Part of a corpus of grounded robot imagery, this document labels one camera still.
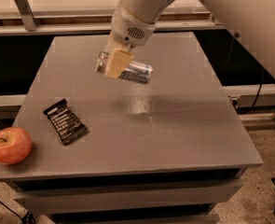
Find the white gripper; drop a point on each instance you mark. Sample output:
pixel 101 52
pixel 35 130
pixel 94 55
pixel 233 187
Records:
pixel 128 29

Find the silver blue redbull can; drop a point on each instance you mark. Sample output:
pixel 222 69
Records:
pixel 135 72

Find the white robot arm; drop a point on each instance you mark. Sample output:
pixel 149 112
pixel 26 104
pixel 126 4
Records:
pixel 251 22

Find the black snack bar wrapper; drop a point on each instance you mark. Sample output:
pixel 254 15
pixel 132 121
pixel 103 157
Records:
pixel 66 123

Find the red apple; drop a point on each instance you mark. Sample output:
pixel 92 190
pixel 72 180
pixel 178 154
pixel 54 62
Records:
pixel 15 145

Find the grey drawer cabinet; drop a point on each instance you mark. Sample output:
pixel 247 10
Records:
pixel 155 196

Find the metal rail frame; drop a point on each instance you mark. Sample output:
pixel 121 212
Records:
pixel 96 22

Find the left metal bracket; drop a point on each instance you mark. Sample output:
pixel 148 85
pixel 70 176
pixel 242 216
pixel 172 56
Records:
pixel 27 15

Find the black cable floor left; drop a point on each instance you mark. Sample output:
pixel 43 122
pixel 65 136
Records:
pixel 28 218

